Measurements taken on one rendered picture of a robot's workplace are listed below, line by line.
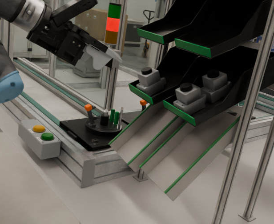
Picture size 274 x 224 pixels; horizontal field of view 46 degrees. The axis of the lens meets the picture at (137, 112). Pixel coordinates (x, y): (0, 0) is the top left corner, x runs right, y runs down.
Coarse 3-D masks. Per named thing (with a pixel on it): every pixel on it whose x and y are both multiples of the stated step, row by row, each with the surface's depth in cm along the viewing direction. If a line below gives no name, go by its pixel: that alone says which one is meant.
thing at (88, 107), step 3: (87, 105) 114; (90, 105) 114; (93, 105) 116; (87, 108) 113; (90, 108) 114; (93, 108) 115; (87, 111) 115; (90, 111) 115; (90, 114) 115; (90, 117) 116; (90, 120) 117; (93, 120) 117; (90, 123) 118; (93, 123) 117
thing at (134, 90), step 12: (168, 60) 99; (180, 60) 101; (192, 60) 104; (204, 60) 89; (168, 72) 101; (180, 72) 99; (192, 72) 89; (132, 84) 96; (168, 84) 94; (180, 84) 88; (144, 96) 89; (156, 96) 86; (168, 96) 88
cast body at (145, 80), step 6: (144, 72) 88; (150, 72) 89; (156, 72) 89; (138, 78) 91; (144, 78) 88; (150, 78) 88; (156, 78) 89; (162, 78) 94; (138, 84) 91; (144, 84) 90; (150, 84) 89; (156, 84) 90; (162, 84) 91; (144, 90) 89; (150, 90) 90; (156, 90) 91
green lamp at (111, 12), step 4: (112, 8) 127; (116, 8) 127; (120, 8) 128; (108, 12) 129; (112, 12) 128; (116, 12) 128; (120, 12) 129; (108, 16) 129; (112, 16) 128; (116, 16) 128
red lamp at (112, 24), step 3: (108, 18) 129; (111, 18) 128; (114, 18) 130; (108, 21) 129; (111, 21) 129; (114, 21) 129; (117, 21) 129; (108, 24) 130; (111, 24) 129; (114, 24) 129; (117, 24) 130; (108, 27) 130; (111, 27) 129; (114, 27) 130; (117, 27) 130; (111, 30) 130; (114, 30) 130; (117, 30) 131
